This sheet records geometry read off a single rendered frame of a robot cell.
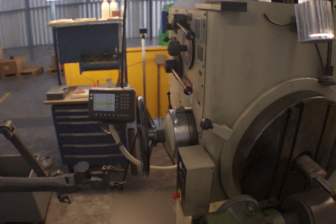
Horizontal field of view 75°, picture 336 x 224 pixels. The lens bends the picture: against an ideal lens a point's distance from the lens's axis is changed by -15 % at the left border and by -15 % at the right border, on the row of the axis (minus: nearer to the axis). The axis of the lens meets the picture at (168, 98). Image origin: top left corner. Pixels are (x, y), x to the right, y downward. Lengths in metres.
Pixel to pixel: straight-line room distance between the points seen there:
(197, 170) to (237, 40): 0.46
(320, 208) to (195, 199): 0.45
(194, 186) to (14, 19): 14.73
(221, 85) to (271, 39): 0.25
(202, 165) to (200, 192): 0.12
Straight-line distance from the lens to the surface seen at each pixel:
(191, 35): 0.94
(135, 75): 3.71
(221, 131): 0.91
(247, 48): 0.89
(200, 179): 0.93
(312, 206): 0.89
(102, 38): 2.94
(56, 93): 2.71
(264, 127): 0.91
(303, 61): 1.05
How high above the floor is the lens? 1.86
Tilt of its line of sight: 21 degrees down
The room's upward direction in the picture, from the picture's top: straight up
